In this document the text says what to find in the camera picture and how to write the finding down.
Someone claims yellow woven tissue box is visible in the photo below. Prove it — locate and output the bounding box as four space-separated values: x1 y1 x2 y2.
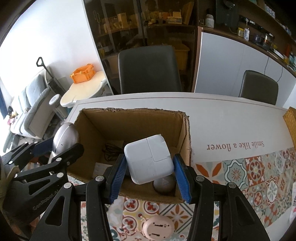
283 106 296 147

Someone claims patterned table runner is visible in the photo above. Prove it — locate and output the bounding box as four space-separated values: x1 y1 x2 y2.
68 146 296 241

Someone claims dark chair behind box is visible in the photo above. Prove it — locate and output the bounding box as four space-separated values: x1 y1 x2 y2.
118 45 182 94

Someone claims black upright vacuum cleaner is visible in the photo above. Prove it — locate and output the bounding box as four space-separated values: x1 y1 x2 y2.
36 57 66 96

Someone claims black power adapter with cable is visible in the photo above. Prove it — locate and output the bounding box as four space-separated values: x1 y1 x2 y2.
102 143 123 162

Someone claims orange plastic crate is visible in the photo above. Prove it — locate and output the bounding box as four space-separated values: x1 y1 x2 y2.
70 64 95 84

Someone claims grey sofa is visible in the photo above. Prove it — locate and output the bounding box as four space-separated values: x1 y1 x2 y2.
1 72 54 153

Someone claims pink round cartoon device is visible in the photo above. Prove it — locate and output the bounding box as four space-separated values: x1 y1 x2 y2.
141 215 175 240

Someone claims cream flower-shaped side table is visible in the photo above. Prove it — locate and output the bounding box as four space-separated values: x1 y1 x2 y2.
60 71 107 108

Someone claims dark chair at right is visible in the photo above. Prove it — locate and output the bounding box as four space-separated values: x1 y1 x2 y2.
239 70 278 105

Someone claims white square power adapter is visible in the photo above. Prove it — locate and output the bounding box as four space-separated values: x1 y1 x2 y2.
124 134 174 185

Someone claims brown cardboard box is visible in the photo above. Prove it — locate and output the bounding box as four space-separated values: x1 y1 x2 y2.
67 107 193 205

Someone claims grey triangular logo case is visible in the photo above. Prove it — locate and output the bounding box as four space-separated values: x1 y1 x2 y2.
152 174 177 195

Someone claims white tower fan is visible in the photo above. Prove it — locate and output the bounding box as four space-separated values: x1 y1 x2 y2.
49 94 68 120

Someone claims dark glass display cabinet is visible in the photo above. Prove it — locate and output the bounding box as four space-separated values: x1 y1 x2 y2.
83 0 198 94

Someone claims white charger box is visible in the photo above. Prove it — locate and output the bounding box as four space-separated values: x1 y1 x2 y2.
92 162 112 178

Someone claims white sideboard cabinet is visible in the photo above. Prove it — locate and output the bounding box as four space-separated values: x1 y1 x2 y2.
193 27 295 108

